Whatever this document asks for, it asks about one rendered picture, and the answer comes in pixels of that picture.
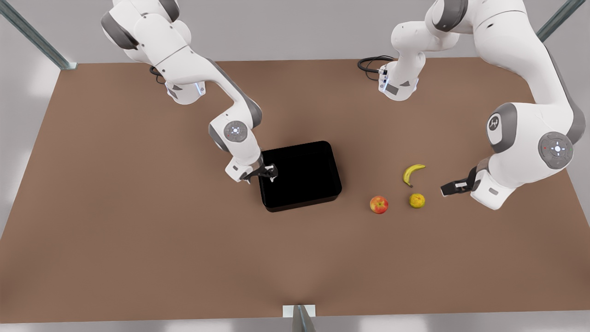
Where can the yellow banana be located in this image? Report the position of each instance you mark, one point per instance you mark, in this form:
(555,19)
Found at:
(410,172)

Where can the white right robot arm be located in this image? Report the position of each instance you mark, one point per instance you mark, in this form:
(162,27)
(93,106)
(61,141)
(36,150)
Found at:
(184,60)

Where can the silver frame post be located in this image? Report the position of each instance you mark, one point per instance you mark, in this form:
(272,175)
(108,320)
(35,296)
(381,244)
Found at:
(34,37)
(560,18)
(302,318)

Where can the red apple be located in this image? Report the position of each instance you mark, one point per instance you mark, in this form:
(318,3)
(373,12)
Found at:
(379,204)

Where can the yellow green apple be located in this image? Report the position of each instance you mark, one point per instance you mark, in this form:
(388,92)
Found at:
(416,200)

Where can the black rectangular tray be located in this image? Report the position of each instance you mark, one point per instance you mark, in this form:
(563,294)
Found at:
(299,175)

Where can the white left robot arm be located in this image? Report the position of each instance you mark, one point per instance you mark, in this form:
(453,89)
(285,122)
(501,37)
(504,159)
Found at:
(521,69)

